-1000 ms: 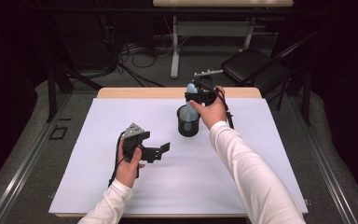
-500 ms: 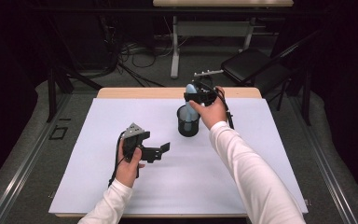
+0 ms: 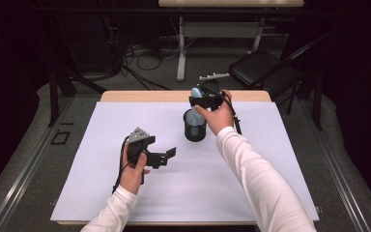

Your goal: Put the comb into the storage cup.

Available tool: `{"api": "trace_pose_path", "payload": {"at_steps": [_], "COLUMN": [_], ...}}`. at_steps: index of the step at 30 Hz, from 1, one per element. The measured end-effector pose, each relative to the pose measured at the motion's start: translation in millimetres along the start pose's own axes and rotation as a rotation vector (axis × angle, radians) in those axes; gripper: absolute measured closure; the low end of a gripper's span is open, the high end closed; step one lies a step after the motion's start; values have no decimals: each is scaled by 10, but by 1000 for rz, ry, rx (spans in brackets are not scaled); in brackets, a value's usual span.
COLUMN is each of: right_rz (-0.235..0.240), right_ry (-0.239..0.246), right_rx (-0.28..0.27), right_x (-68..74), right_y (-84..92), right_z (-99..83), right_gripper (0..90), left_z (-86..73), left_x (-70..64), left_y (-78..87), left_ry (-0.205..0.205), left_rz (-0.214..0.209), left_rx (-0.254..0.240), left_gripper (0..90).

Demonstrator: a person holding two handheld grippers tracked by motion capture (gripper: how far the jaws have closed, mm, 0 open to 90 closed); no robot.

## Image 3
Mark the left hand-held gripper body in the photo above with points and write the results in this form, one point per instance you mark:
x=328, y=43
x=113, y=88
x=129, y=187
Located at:
x=136, y=146

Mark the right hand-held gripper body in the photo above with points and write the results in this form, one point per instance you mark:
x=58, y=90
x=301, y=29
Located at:
x=213, y=98

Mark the black mesh cup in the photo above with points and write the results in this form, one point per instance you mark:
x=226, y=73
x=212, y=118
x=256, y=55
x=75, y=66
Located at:
x=188, y=130

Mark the person's right hand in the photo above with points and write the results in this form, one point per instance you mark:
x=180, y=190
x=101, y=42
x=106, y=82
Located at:
x=220, y=119

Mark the person's left hand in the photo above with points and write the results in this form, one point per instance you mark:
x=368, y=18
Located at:
x=132, y=179

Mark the white table cover sheet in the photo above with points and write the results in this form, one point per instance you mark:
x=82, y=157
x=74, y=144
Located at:
x=186, y=193

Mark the black folding chair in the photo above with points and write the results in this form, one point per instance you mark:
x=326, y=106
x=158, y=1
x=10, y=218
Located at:
x=261, y=69

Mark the white-legged wooden desk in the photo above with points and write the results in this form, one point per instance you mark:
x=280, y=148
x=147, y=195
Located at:
x=219, y=29

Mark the black metal stand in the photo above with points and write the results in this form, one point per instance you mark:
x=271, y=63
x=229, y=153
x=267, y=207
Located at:
x=317, y=103
x=53, y=96

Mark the metal floor rail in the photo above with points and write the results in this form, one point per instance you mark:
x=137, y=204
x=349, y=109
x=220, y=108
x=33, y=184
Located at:
x=29, y=164
x=335, y=167

